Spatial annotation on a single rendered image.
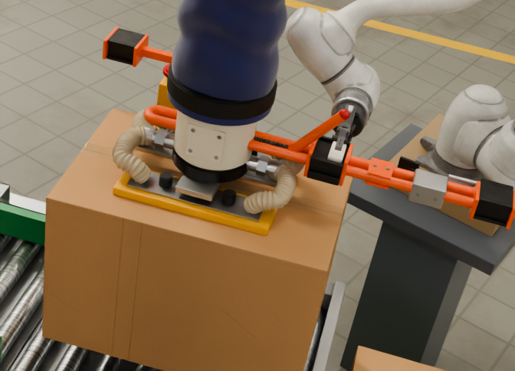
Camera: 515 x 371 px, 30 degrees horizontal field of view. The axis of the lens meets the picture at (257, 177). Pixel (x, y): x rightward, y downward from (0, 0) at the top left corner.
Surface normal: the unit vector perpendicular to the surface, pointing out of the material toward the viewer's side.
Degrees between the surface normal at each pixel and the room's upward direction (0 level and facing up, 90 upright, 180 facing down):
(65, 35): 0
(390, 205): 0
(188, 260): 90
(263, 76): 78
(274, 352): 90
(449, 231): 0
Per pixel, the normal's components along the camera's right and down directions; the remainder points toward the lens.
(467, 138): -0.78, 0.18
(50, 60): 0.16, -0.81
